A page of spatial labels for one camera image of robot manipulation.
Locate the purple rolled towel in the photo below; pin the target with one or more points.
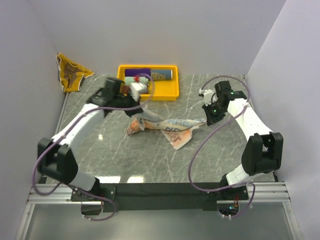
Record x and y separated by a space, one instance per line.
132 72

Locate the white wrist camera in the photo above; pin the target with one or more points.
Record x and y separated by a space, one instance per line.
208 96
133 90

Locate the blue lettered rolled towel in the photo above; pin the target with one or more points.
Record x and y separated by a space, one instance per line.
161 74

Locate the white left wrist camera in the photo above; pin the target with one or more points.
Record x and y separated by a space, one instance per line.
133 90

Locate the brown rolled towel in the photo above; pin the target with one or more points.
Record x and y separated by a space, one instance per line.
141 90

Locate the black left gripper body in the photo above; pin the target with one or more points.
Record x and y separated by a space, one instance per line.
125 101

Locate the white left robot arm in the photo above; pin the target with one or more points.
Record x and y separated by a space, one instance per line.
55 155

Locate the mint green rolled towel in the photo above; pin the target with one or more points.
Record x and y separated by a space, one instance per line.
136 79

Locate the crumpled yellow brown towel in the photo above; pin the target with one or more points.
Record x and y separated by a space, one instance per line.
71 74

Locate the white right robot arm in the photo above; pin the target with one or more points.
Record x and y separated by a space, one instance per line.
263 151

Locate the yellow plastic tray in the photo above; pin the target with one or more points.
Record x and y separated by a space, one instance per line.
165 90

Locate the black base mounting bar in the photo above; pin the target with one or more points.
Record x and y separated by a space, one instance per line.
167 196

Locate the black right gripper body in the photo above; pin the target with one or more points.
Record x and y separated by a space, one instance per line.
215 112

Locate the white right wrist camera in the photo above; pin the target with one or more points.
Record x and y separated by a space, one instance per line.
208 96

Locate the striped rabbit print towel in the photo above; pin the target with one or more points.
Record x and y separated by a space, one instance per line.
177 131

